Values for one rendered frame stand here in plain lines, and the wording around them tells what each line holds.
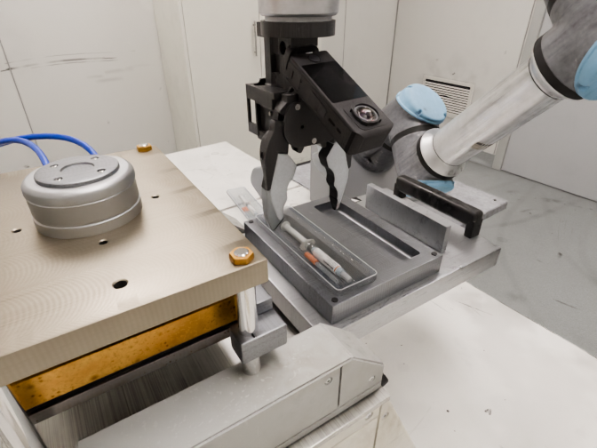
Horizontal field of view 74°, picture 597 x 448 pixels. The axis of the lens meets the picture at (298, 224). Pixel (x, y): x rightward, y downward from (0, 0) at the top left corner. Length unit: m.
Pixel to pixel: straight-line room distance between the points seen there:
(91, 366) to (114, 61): 2.58
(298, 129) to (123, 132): 2.54
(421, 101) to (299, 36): 0.62
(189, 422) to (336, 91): 0.29
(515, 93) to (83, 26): 2.41
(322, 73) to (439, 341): 0.51
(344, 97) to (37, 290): 0.27
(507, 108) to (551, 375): 0.43
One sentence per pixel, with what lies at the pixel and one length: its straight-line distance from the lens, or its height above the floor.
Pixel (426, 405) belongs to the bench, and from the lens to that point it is 0.65.
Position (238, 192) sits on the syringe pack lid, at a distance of 1.13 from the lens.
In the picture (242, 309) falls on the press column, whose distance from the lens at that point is 0.29.
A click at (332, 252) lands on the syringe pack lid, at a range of 0.46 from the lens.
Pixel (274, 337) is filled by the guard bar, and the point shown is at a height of 1.04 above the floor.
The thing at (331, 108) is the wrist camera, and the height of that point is 1.18.
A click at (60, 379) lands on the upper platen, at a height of 1.05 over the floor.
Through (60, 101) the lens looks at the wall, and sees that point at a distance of 2.80.
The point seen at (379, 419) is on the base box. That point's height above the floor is 0.89.
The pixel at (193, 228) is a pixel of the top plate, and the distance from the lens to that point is 0.31.
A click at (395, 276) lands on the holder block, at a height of 0.99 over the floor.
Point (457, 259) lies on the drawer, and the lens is 0.55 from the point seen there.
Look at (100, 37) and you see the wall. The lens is 2.80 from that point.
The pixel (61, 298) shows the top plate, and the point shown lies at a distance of 0.28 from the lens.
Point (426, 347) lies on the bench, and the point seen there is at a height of 0.75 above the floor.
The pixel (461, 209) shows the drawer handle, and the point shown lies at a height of 1.01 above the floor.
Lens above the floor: 1.27
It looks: 31 degrees down
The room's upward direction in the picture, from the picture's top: straight up
